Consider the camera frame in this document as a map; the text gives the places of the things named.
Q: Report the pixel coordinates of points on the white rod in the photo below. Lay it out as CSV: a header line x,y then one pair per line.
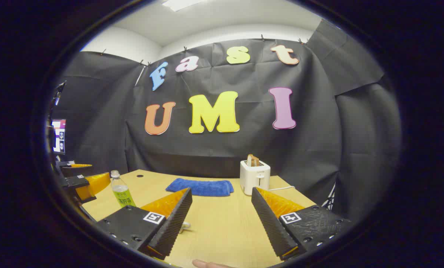
x,y
140,75

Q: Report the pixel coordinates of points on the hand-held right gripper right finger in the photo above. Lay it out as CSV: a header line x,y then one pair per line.
x,y
270,227

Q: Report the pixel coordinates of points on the ceiling light panel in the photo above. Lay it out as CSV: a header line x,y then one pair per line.
x,y
181,3

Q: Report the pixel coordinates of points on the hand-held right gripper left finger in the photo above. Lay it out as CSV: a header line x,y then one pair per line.
x,y
173,227

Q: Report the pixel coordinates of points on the bread slice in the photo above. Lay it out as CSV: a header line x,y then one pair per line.
x,y
253,160

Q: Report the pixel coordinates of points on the white toaster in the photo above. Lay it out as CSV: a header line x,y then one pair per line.
x,y
254,180

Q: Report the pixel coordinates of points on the black backdrop cloth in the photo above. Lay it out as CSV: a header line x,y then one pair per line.
x,y
244,149

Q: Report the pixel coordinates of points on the blue towel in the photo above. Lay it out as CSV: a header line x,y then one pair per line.
x,y
203,187

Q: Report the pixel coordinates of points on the computer monitor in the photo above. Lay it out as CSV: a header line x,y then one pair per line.
x,y
59,136

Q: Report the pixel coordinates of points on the white floral teacup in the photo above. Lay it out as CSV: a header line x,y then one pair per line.
x,y
185,226

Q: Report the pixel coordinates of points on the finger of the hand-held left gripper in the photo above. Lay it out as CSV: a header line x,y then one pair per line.
x,y
77,181
75,171

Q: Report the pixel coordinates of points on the green label water bottle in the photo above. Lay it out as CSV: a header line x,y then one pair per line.
x,y
122,193

